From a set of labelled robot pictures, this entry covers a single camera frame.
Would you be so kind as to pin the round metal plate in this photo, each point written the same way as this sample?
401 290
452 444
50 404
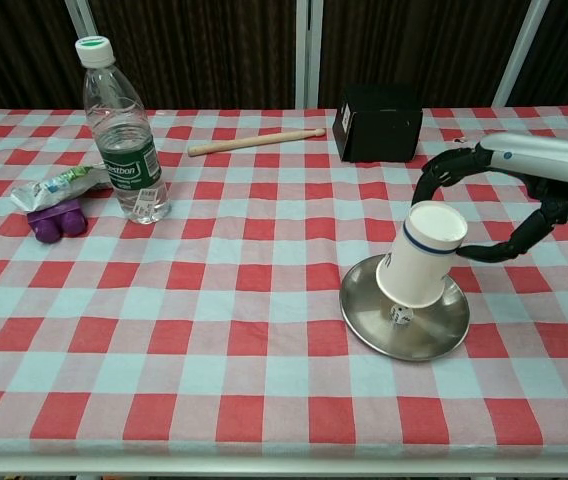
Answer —
429 335

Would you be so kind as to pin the clear plastic water bottle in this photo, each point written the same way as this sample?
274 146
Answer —
125 150

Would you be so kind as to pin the black cardboard box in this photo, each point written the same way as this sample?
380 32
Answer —
379 132

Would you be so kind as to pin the purple twin cup pack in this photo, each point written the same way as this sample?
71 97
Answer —
56 222

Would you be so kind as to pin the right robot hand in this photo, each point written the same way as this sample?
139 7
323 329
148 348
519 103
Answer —
539 160

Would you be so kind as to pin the white paper cup blue stripe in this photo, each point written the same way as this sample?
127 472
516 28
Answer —
421 260

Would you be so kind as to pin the white die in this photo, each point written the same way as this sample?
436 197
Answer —
400 315

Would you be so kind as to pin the wooden drumstick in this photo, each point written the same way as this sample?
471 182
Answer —
254 142

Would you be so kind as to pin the white metal frame post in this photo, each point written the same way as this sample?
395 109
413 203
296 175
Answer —
307 52
516 52
80 25

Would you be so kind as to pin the red white checkered tablecloth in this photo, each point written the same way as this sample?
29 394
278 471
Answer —
214 300

